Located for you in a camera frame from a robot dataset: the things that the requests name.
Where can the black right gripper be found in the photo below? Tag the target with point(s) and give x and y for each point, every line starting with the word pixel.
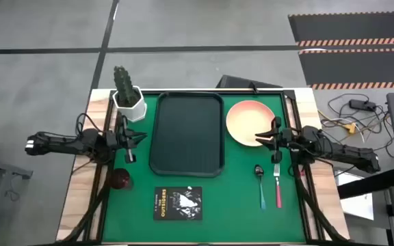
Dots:
pixel 287 138

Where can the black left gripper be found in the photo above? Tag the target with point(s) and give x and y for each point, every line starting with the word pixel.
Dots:
pixel 121 138

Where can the orange cream round plate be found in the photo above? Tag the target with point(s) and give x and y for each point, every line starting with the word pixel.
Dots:
pixel 245 121

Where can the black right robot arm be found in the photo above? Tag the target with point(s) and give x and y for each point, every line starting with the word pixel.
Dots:
pixel 340 150

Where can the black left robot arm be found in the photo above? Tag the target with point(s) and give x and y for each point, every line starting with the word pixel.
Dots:
pixel 63 143

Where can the dark green plastic tray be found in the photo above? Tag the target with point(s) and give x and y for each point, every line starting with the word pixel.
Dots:
pixel 186 136

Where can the white hexagonal plant pot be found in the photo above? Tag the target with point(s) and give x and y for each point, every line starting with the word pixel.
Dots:
pixel 135 111

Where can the green cactus plant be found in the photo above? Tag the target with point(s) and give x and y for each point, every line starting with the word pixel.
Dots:
pixel 123 85

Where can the black angular floor panel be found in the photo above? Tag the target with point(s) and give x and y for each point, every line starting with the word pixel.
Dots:
pixel 241 82

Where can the black Outsiders book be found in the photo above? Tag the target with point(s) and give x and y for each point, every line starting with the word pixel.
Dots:
pixel 178 203

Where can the green table mat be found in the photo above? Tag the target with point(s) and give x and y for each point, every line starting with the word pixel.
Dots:
pixel 234 212

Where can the yellow power plug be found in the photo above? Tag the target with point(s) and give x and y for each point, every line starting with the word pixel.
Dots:
pixel 350 128

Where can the black power adapter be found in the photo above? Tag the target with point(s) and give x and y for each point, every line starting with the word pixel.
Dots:
pixel 362 104

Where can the black stand bar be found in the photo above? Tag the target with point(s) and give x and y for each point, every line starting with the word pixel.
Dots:
pixel 368 184

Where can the white floor sheet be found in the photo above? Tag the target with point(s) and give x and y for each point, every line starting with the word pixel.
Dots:
pixel 357 205

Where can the black orange-striped floor mat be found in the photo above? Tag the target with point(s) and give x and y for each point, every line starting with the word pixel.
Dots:
pixel 357 68
pixel 351 29

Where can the black frame clamp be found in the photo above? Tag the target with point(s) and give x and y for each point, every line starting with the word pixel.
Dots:
pixel 254 89

